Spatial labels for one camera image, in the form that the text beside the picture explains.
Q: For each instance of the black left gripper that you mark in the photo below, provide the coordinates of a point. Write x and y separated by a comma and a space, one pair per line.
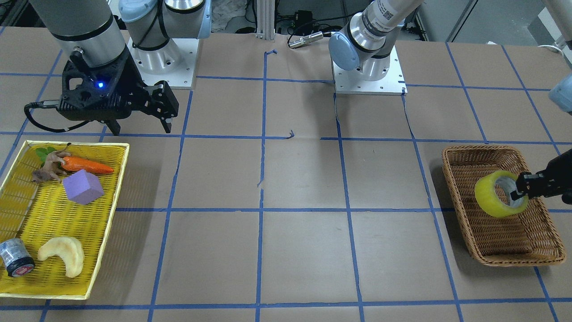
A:
558, 175

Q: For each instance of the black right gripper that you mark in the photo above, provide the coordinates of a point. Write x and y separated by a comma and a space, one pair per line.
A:
133, 86

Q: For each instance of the yellow clear tape roll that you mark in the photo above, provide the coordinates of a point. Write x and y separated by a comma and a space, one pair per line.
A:
488, 199

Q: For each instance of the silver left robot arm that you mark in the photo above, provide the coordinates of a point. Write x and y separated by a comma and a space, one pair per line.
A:
364, 61

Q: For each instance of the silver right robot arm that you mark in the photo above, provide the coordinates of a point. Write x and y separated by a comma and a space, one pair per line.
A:
91, 25

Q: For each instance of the brown wicker basket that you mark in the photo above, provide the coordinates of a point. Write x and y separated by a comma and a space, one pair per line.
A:
528, 238

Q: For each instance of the orange toy carrot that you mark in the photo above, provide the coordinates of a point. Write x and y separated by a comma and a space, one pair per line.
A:
76, 164

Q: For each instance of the purple foam cube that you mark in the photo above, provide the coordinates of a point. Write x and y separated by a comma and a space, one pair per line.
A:
83, 187

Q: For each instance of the brown root toy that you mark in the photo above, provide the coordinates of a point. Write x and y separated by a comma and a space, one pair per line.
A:
50, 170

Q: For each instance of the green leaf toy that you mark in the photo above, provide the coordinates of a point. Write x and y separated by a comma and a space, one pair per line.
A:
42, 153

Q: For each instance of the beige croissant toy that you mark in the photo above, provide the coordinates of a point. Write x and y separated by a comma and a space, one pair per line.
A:
68, 249

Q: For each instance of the black silver can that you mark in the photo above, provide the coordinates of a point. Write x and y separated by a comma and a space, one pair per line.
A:
16, 258

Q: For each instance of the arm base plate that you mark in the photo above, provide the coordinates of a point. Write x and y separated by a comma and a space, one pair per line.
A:
374, 76
175, 63

